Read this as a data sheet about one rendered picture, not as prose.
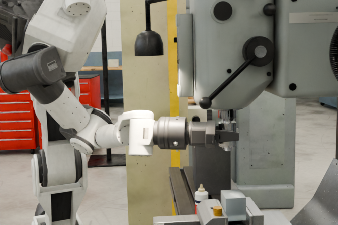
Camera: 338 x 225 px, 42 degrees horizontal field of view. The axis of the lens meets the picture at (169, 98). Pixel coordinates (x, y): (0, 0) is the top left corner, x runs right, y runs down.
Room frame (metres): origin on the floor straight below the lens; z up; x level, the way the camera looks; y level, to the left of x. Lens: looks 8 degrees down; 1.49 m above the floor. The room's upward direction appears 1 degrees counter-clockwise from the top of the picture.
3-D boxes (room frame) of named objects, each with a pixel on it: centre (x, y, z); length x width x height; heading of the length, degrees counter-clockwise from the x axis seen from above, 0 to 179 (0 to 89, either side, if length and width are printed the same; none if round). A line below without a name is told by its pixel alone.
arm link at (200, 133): (1.14, -0.06, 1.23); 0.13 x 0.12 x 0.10; 173
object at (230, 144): (1.13, -0.15, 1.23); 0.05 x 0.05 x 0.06
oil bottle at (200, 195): (1.24, -0.09, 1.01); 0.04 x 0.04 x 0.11
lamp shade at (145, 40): (1.08, 0.05, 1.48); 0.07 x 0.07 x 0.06
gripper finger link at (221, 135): (1.10, -0.15, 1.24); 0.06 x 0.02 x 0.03; 83
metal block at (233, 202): (1.06, -0.16, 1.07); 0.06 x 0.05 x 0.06; 5
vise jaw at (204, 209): (1.06, -0.10, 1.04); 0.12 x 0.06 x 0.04; 5
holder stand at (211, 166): (1.55, -0.15, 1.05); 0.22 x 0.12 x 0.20; 0
